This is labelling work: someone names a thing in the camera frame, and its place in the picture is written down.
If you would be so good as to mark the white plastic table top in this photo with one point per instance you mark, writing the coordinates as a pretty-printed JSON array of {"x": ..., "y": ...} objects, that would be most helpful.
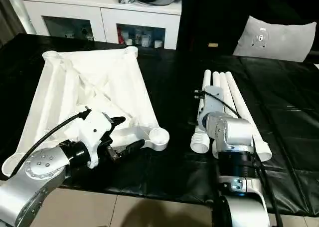
[{"x": 84, "y": 87}]

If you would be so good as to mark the white plastic table leg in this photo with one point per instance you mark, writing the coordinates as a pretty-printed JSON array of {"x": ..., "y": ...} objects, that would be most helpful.
[
  {"x": 216, "y": 80},
  {"x": 244, "y": 112},
  {"x": 199, "y": 142},
  {"x": 224, "y": 82}
]

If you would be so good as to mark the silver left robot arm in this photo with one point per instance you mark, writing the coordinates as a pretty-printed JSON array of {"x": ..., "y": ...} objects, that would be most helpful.
[{"x": 30, "y": 187}]

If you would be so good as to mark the black work mat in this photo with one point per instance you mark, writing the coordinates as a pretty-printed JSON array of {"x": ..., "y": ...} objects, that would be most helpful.
[{"x": 174, "y": 87}]

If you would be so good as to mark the white glass-door cabinet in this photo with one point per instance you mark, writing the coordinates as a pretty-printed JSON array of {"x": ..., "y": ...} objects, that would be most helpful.
[{"x": 99, "y": 17}]

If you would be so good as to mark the small yellow label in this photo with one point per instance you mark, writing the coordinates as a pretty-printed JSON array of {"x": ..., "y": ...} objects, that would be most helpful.
[{"x": 213, "y": 45}]

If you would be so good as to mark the grey curtain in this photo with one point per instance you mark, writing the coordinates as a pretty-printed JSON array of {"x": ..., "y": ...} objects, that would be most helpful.
[{"x": 12, "y": 12}]

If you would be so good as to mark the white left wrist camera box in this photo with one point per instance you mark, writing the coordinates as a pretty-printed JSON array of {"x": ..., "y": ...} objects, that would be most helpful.
[{"x": 94, "y": 132}]

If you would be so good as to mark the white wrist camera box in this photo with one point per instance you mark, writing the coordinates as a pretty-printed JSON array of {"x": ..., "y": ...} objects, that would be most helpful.
[
  {"x": 213, "y": 100},
  {"x": 94, "y": 132}
]

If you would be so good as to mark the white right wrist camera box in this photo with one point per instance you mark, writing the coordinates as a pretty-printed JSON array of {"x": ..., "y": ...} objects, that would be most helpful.
[{"x": 213, "y": 100}]

